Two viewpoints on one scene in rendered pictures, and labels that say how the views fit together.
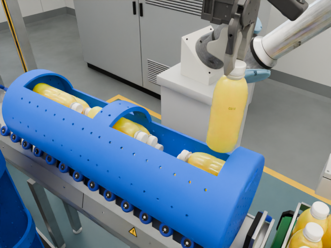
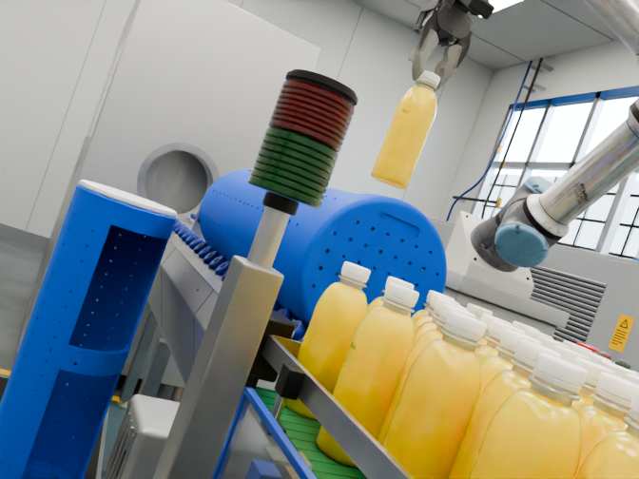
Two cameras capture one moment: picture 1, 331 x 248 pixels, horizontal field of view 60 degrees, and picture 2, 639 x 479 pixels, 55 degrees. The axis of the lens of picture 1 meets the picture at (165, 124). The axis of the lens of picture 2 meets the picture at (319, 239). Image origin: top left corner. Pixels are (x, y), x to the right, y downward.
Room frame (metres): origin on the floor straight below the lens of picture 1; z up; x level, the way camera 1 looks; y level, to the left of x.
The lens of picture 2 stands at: (-0.48, -0.66, 1.15)
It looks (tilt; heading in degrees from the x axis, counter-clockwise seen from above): 1 degrees down; 32
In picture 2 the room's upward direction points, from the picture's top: 20 degrees clockwise
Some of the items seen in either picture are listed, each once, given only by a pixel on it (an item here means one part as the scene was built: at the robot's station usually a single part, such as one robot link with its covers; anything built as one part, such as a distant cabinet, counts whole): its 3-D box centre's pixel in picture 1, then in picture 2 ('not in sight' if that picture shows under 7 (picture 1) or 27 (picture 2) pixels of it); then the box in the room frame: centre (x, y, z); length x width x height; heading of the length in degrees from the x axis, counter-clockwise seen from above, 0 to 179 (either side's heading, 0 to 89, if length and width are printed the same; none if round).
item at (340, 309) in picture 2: not in sight; (329, 343); (0.27, -0.27, 1.00); 0.07 x 0.07 x 0.19
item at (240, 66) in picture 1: (235, 69); (427, 82); (0.52, -0.14, 1.46); 0.04 x 0.04 x 0.02
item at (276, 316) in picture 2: not in sight; (259, 346); (0.26, -0.17, 0.95); 0.10 x 0.07 x 0.10; 146
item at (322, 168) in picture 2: not in sight; (293, 168); (-0.07, -0.36, 1.18); 0.06 x 0.06 x 0.05
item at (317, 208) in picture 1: (319, 210); (476, 316); (0.45, -0.39, 1.10); 0.04 x 0.04 x 0.02
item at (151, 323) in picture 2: not in sight; (144, 345); (1.65, 1.40, 0.31); 0.06 x 0.06 x 0.63; 56
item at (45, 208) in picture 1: (48, 217); (133, 431); (0.98, 0.66, 0.31); 0.06 x 0.06 x 0.63; 56
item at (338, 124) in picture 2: not in sight; (311, 117); (-0.07, -0.36, 1.23); 0.06 x 0.06 x 0.04
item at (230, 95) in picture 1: (227, 110); (407, 133); (0.52, -0.14, 1.36); 0.07 x 0.07 x 0.19
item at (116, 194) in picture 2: not in sight; (129, 198); (0.70, 0.72, 1.03); 0.28 x 0.28 x 0.01
